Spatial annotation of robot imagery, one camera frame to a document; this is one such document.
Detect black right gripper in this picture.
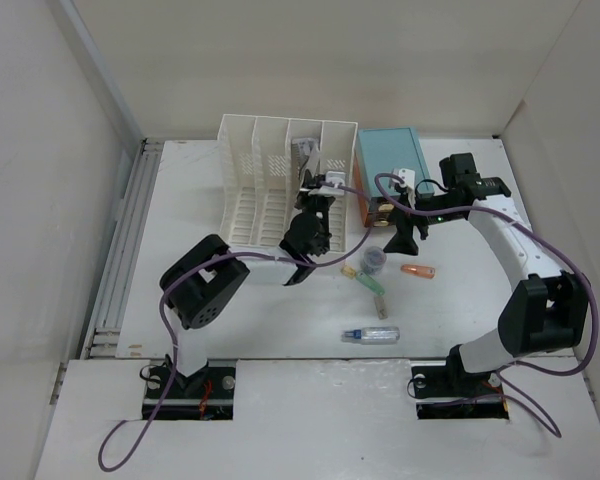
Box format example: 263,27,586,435
383,187,463,256

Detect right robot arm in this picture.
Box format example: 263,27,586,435
374,153,599,399

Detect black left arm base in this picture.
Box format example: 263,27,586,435
139,360,237,421

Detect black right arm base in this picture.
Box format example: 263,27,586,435
408,364,509,420

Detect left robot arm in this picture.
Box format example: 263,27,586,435
159,171,346,348

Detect orange correction tape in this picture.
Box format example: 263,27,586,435
400,264,436,279

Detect clear jar of paperclips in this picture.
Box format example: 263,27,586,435
361,246,387,276

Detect white plastic file organizer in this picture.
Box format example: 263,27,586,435
217,114,358,246

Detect beige eraser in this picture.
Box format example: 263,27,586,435
341,265,356,279

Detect small tan eraser block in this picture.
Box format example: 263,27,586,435
374,296,388,320

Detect blue top drawer box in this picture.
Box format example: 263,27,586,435
353,127,432,198

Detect clear blue-capped glue bottle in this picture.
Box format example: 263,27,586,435
341,326,401,345

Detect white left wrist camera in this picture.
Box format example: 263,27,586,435
319,171,346,197

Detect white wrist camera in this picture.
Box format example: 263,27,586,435
390,168,415,192
319,171,346,197

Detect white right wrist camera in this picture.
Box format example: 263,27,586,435
390,168,415,192

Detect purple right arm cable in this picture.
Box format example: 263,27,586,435
373,172,600,440

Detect aluminium frame rail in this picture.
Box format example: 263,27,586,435
77,138,164,360

